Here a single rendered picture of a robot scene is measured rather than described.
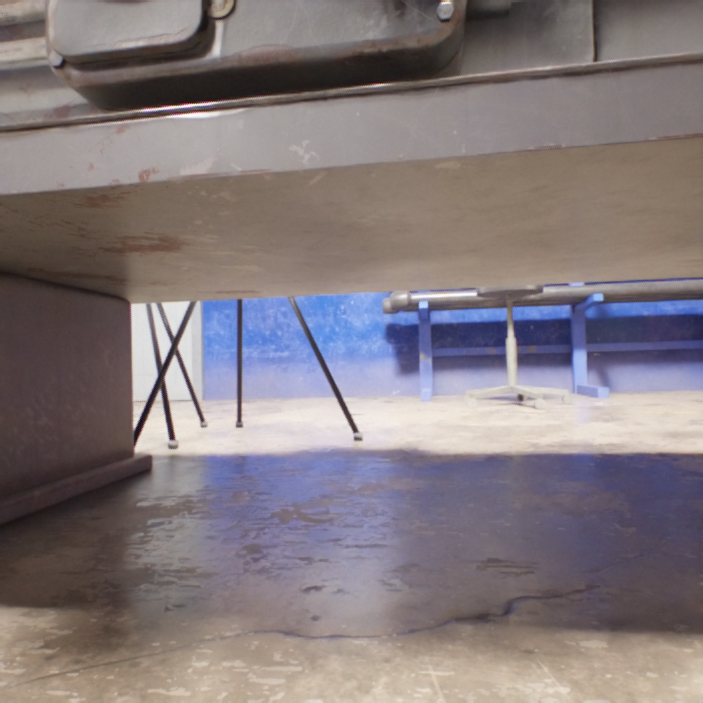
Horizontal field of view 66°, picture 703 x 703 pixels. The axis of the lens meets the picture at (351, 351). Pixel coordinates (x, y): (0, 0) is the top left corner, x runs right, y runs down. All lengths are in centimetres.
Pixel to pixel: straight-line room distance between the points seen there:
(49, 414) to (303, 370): 298
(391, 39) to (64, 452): 91
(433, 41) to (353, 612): 51
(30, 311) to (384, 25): 77
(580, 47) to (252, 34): 37
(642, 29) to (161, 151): 53
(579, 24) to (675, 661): 63
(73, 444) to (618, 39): 107
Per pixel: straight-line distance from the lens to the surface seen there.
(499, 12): 66
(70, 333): 117
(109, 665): 53
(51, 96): 87
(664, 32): 77
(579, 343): 385
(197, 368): 417
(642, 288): 361
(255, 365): 406
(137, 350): 440
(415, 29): 54
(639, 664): 51
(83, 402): 119
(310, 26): 56
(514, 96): 51
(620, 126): 51
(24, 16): 82
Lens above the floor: 23
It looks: 1 degrees up
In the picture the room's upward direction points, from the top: 2 degrees counter-clockwise
